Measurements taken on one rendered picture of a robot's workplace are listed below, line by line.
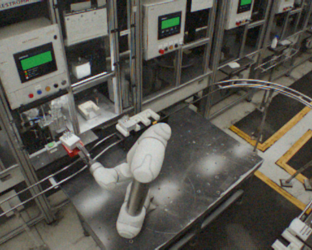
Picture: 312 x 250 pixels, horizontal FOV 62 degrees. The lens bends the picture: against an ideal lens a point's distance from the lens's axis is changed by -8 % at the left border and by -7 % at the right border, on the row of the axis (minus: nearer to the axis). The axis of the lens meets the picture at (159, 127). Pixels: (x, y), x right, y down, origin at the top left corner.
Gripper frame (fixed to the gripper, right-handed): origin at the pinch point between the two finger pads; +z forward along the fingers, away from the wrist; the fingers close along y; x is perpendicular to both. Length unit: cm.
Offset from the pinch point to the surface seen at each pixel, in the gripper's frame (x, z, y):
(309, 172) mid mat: -224, -110, -98
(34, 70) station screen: 11, 21, 60
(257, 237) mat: -105, -114, -98
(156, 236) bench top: -10, -74, -31
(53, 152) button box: 16.8, 10.9, -0.2
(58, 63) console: -6, 23, 58
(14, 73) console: 23, 23, 61
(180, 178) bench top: -57, -47, -31
